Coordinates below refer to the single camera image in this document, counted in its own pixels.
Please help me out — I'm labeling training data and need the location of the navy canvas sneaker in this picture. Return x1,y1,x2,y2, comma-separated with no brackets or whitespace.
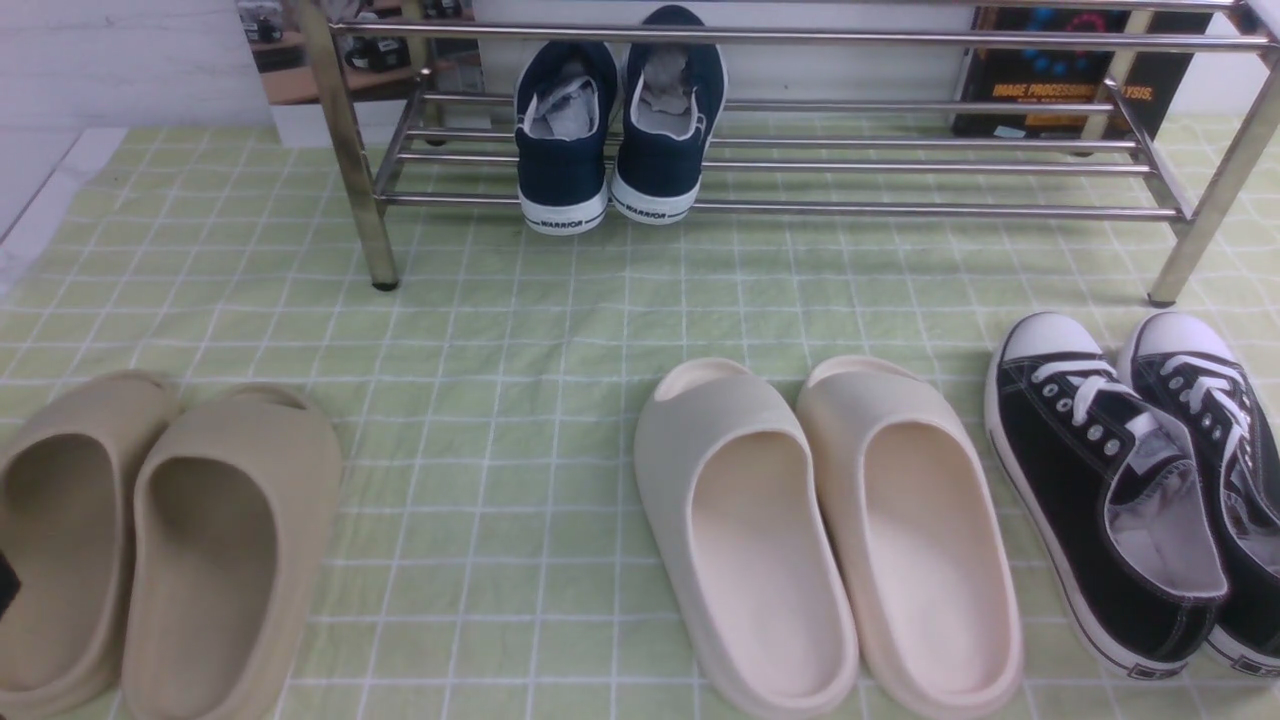
611,42,730,225
513,41,620,237

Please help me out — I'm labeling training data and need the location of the stainless steel shoe rack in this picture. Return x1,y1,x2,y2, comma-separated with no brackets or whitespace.
300,1,1277,307

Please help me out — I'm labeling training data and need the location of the left cream foam slide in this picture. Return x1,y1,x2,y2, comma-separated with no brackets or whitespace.
632,357,859,719

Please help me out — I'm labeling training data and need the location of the cream foam slide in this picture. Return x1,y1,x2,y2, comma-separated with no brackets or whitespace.
632,357,859,719
795,355,1024,719

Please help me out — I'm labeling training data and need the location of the green checkered floor cloth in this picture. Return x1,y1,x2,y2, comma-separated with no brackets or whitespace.
1,128,1277,719

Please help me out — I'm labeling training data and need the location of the right cream foam slide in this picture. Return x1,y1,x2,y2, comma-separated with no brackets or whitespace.
795,355,1024,719

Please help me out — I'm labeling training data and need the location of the leaning photo picture board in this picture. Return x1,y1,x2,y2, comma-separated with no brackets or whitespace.
236,1,484,106

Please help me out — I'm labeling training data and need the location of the right tan foam slide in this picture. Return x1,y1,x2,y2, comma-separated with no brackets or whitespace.
122,383,344,719

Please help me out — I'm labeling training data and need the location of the tan foam slide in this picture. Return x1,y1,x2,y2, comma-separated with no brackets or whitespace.
122,383,344,719
1,369,180,719

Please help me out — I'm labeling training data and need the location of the black image processing book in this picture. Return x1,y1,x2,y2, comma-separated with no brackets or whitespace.
950,6,1192,140

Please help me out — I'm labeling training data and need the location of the left black canvas sneaker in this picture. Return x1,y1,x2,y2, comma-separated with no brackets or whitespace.
984,313,1229,682

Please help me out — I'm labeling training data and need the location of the black canvas sneaker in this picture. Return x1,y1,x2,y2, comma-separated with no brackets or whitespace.
1117,311,1279,679
984,313,1229,682

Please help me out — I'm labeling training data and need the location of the right black canvas sneaker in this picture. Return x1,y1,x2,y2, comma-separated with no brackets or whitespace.
1117,311,1279,679

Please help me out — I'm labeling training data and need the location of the left tan foam slide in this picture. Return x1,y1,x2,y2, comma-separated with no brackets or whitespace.
1,369,180,719

